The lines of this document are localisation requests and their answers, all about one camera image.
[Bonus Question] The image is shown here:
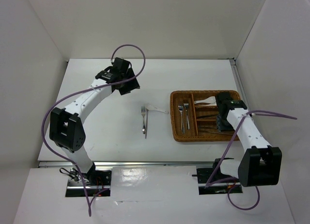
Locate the white ceramic spoon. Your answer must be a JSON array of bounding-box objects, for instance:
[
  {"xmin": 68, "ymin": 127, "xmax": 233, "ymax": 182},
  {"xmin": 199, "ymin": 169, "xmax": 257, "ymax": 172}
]
[
  {"xmin": 194, "ymin": 96, "xmax": 216, "ymax": 104},
  {"xmin": 194, "ymin": 102, "xmax": 217, "ymax": 106},
  {"xmin": 146, "ymin": 104, "xmax": 169, "ymax": 114}
]

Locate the silver fork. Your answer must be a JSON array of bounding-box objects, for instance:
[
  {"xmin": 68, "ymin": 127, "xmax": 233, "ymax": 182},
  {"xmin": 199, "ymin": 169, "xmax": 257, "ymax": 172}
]
[
  {"xmin": 184, "ymin": 103, "xmax": 190, "ymax": 130},
  {"xmin": 178, "ymin": 104, "xmax": 185, "ymax": 134},
  {"xmin": 141, "ymin": 106, "xmax": 146, "ymax": 134}
]

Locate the silver knife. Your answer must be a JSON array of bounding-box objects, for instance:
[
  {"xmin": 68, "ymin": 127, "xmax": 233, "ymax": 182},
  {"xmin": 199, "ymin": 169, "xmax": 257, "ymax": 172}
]
[{"xmin": 145, "ymin": 107, "xmax": 149, "ymax": 139}]

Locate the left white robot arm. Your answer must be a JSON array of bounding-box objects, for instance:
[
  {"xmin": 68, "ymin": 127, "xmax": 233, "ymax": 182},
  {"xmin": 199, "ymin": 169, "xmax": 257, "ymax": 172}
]
[{"xmin": 49, "ymin": 58, "xmax": 140, "ymax": 185}]

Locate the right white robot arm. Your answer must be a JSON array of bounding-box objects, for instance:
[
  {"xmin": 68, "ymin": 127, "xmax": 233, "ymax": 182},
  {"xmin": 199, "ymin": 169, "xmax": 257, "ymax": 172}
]
[{"xmin": 211, "ymin": 92, "xmax": 282, "ymax": 187}]

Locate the brown wicker divided tray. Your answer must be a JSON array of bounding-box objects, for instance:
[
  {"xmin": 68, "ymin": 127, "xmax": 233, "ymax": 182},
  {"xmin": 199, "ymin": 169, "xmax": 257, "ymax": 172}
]
[{"xmin": 170, "ymin": 90, "xmax": 234, "ymax": 142}]

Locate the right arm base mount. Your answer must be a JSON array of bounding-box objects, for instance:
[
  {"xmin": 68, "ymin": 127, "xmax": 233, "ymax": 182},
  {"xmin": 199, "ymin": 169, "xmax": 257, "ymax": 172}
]
[{"xmin": 192, "ymin": 167, "xmax": 243, "ymax": 195}]

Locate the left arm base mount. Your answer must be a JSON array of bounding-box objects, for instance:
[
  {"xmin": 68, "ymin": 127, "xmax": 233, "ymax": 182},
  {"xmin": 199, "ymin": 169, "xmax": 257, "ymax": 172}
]
[{"xmin": 59, "ymin": 167, "xmax": 112, "ymax": 197}]

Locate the aluminium table rail front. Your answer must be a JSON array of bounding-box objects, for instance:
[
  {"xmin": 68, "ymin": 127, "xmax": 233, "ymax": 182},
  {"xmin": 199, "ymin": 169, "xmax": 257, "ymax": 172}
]
[{"xmin": 38, "ymin": 161, "xmax": 214, "ymax": 168}]

